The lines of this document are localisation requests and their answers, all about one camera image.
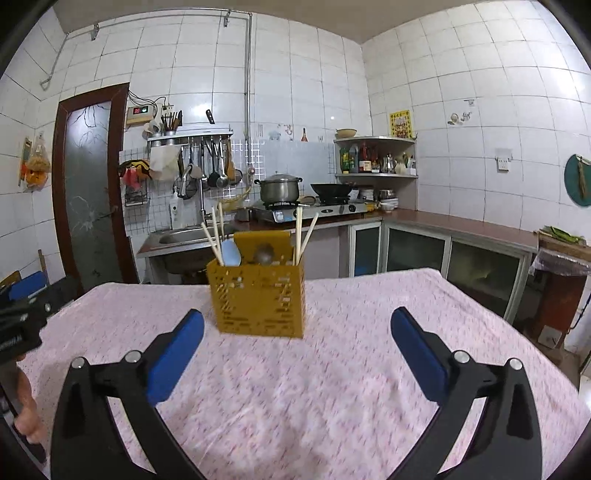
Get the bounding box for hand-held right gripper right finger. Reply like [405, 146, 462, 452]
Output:
[387, 306, 543, 480]

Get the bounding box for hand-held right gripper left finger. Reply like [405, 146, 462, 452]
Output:
[50, 308, 206, 480]

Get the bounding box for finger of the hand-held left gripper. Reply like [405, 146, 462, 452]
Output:
[7, 271, 51, 303]
[18, 277, 78, 324]

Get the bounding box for yellow perforated utensil holder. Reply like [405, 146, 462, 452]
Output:
[205, 230, 308, 340]

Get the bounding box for light blue plastic spoon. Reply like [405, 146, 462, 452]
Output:
[221, 239, 242, 267]

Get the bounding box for row of hanging kitchen utensils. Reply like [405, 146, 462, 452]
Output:
[178, 138, 244, 190]

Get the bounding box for person's left hand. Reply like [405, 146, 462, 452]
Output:
[13, 360, 49, 446]

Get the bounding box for kitchen counter cabinets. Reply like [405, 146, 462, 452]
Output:
[295, 210, 541, 324]

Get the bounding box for frosted glass door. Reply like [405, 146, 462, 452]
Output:
[52, 83, 139, 296]

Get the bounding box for steel kitchen sink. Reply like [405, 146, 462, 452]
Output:
[137, 225, 241, 273]

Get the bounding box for hanging orange mesh bag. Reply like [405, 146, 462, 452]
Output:
[18, 136, 51, 190]

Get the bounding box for floral pink tablecloth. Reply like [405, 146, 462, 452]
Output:
[14, 267, 580, 480]

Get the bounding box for white detergent bottle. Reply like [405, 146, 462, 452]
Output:
[168, 191, 184, 230]

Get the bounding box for yellow and red cloth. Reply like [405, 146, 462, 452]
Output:
[117, 159, 153, 188]

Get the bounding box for steel faucet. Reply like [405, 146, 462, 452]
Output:
[178, 164, 207, 223]

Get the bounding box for stack of white bowls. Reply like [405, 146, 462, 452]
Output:
[376, 188, 400, 213]

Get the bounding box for bin with plastic bag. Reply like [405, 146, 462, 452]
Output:
[526, 247, 591, 352]

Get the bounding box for steel gas stove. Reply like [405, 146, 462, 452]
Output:
[249, 198, 370, 224]

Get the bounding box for white hanging towel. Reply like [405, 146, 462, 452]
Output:
[150, 147, 181, 182]

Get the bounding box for black wok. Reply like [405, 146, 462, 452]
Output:
[310, 182, 358, 200]

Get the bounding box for white corner shelf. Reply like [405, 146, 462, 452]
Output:
[333, 135, 419, 180]

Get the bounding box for green vegetables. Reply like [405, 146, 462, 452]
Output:
[538, 226, 587, 245]

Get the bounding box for steel cooking pot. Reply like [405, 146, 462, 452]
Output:
[255, 173, 303, 205]

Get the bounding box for row of condiment bottles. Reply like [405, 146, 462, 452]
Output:
[339, 142, 384, 174]

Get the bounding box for steel dish rack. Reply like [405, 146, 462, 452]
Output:
[147, 130, 234, 148]

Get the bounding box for wire wall basket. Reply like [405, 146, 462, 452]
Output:
[124, 185, 151, 207]

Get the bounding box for wall temperature controller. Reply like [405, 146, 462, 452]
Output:
[126, 104, 160, 125]

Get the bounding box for yellow wall calendar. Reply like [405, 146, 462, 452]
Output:
[389, 109, 411, 139]

